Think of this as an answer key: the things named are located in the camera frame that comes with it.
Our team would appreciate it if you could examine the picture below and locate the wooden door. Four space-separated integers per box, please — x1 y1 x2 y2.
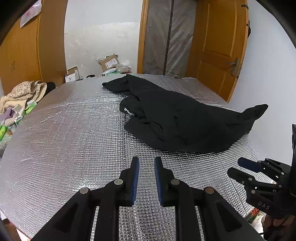
186 0 250 103

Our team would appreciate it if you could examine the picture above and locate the translucent zipper door curtain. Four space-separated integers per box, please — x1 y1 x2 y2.
142 0 197 77

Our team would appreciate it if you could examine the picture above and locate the black garment with white print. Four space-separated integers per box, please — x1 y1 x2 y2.
102 74 269 153

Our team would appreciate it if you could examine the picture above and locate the white green medicine box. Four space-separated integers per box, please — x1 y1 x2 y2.
13 104 26 127

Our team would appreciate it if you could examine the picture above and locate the pile of plastic packets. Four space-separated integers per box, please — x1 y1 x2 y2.
103 65 131 76

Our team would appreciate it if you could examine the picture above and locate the purple cloth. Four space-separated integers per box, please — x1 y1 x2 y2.
0 108 15 121

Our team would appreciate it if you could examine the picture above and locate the open white box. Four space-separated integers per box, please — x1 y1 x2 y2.
65 67 80 83

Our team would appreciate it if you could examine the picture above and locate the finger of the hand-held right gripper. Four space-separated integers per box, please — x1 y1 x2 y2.
227 167 283 194
238 157 292 177

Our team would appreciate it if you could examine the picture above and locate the silver quilted foil mat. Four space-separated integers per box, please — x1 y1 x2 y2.
0 73 275 241

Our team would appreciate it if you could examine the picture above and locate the wooden door frame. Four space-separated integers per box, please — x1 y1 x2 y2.
137 0 150 75

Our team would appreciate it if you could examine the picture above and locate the brown cardboard box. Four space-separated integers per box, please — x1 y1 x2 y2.
97 54 121 72

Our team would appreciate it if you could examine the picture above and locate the wooden wardrobe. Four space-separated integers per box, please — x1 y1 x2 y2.
0 0 68 98

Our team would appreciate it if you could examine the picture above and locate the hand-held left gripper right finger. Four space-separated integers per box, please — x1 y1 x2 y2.
154 156 264 241

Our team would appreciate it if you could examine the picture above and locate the white pink plastic bag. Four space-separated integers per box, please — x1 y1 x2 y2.
20 0 42 28

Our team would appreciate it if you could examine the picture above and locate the dark cloth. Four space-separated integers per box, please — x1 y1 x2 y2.
38 82 57 100

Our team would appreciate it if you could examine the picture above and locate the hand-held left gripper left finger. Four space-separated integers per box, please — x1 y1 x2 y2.
32 156 140 241

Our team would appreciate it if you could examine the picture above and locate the beige floral blanket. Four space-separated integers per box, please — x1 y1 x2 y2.
0 81 48 114

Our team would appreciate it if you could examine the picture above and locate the metal door handle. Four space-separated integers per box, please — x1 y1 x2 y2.
225 58 241 76

